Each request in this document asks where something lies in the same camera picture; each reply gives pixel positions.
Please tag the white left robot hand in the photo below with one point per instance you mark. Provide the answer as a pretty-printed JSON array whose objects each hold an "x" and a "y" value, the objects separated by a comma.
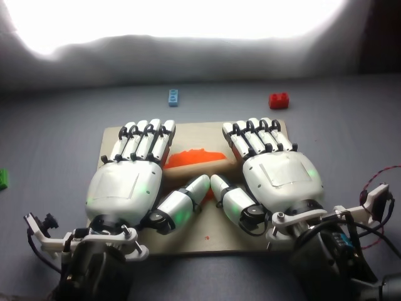
[{"x": 122, "y": 188}]

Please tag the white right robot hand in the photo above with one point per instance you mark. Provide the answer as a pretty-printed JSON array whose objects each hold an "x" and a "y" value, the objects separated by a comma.
[{"x": 279, "y": 175}]

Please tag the wooden rolling pin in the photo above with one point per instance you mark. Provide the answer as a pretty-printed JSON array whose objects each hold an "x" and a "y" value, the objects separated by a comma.
[{"x": 188, "y": 171}]

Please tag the orange clay dough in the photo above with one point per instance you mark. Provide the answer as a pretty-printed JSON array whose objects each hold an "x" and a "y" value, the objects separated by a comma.
[{"x": 191, "y": 158}]

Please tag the red toy block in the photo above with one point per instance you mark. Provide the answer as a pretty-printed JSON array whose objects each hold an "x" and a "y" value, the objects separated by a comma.
[{"x": 279, "y": 101}]

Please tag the grey table cloth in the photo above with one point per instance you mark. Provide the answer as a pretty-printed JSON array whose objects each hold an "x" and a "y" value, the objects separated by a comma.
[{"x": 62, "y": 125}]

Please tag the light wooden board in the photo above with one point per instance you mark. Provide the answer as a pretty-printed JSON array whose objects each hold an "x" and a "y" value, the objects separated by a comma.
[{"x": 203, "y": 225}]

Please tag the light blue toy block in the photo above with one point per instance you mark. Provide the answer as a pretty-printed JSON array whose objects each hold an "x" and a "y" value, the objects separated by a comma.
[{"x": 173, "y": 98}]

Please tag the green toy block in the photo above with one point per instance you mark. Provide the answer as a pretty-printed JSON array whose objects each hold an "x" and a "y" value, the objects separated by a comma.
[{"x": 3, "y": 178}]

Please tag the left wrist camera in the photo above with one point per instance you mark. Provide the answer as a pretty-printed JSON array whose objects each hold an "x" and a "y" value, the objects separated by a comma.
[{"x": 47, "y": 222}]

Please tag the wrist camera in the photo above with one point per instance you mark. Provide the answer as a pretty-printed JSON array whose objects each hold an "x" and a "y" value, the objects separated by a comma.
[
  {"x": 380, "y": 200},
  {"x": 47, "y": 222}
]

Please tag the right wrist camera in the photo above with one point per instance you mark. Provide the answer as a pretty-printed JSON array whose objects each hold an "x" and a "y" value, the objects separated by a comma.
[{"x": 380, "y": 200}]

